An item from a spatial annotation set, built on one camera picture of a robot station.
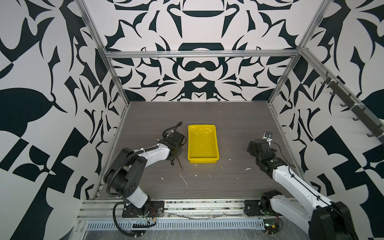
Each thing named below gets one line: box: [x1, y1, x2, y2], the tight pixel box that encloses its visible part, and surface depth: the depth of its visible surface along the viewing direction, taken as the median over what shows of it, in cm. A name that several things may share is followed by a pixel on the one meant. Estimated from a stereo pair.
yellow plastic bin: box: [187, 124, 220, 164], surface depth 97 cm
